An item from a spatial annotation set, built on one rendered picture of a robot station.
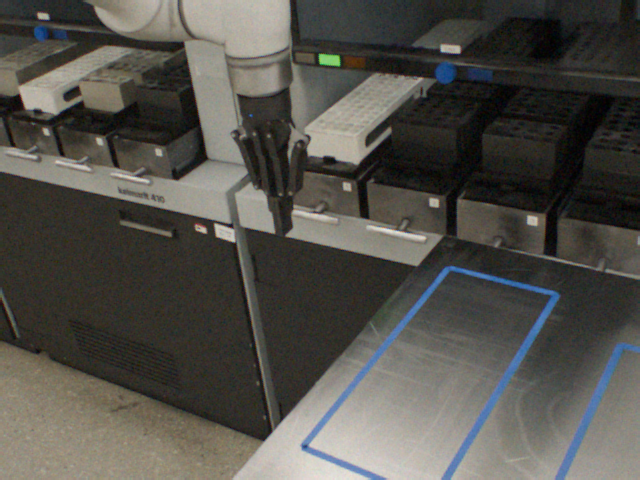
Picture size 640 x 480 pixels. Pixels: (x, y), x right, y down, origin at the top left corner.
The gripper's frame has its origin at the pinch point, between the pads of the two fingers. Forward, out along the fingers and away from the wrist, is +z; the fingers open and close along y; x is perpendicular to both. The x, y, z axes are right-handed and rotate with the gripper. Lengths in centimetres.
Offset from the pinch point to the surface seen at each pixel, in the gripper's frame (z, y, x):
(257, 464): -2, -26, 45
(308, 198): 4.3, 2.8, -11.9
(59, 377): 80, 95, -14
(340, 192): 2.0, -3.7, -11.9
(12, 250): 36, 93, -13
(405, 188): -0.6, -15.3, -12.4
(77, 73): -7, 68, -26
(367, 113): -6.2, -2.3, -25.6
